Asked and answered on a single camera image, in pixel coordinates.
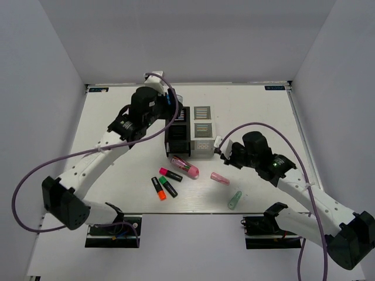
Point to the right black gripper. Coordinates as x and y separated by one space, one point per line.
229 160

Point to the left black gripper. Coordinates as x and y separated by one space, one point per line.
170 109

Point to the blue glue jar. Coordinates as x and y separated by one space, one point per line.
172 98

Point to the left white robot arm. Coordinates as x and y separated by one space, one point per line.
64 197

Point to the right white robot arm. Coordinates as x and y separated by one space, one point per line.
346 235

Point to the black mesh organizer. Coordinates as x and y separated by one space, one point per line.
177 137

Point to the white mesh organizer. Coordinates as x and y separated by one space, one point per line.
202 131

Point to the pink transparent tube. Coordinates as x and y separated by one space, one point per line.
220 179

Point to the green transparent tube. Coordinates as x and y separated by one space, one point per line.
234 200

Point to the pink capped black highlighter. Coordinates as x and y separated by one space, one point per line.
169 174

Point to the pink tube with pins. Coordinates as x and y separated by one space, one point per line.
191 170

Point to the right blue corner label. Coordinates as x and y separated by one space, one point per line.
274 88

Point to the blue corner label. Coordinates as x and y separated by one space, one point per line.
98 89
274 88

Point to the green capped black highlighter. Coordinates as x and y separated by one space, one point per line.
168 187

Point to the left blue corner label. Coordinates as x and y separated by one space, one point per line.
98 89

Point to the orange capped black highlighter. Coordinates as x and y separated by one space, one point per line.
159 190

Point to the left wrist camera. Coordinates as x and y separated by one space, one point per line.
155 82

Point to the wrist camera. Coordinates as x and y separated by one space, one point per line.
222 147
155 82

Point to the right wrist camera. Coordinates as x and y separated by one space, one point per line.
222 147

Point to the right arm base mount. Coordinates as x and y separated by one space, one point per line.
262 231

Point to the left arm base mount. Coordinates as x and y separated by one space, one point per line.
120 231

